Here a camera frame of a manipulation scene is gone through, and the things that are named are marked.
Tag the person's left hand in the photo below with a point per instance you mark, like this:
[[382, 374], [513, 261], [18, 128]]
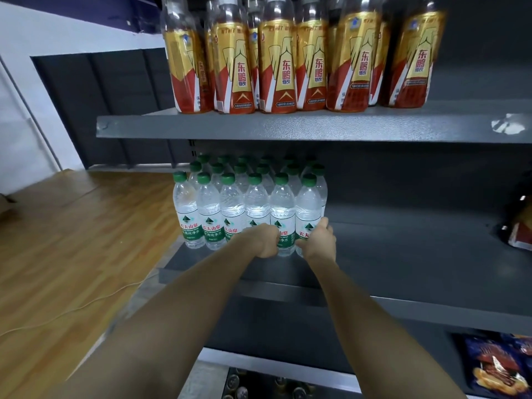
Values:
[[264, 241]]

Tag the person's right hand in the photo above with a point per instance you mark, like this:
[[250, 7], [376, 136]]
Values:
[[320, 243]]

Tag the row of shelved water bottles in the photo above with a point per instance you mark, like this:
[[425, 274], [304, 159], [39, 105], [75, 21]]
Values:
[[208, 220]]

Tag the dark grey metal shelf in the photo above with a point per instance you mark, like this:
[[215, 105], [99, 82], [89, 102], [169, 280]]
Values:
[[415, 245]]

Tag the person's left forearm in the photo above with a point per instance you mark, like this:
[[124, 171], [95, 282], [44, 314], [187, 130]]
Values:
[[166, 328]]

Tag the person's right forearm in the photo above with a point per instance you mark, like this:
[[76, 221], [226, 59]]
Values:
[[382, 336]]

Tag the group of small gold cans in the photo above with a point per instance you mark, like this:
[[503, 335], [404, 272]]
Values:
[[270, 386]]

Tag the row of gold red drink bottles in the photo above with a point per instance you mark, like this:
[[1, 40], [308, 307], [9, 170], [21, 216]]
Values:
[[291, 70]]

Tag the group of red gold bottles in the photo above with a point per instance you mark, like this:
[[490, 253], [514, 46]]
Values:
[[521, 234]]

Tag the pile of blue orange snack packets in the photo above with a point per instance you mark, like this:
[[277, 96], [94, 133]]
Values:
[[494, 365]]

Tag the dark grey partition panels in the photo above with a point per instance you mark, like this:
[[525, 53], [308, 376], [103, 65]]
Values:
[[104, 99]]

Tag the white wall pipe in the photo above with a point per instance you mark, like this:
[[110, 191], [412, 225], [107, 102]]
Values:
[[29, 116]]

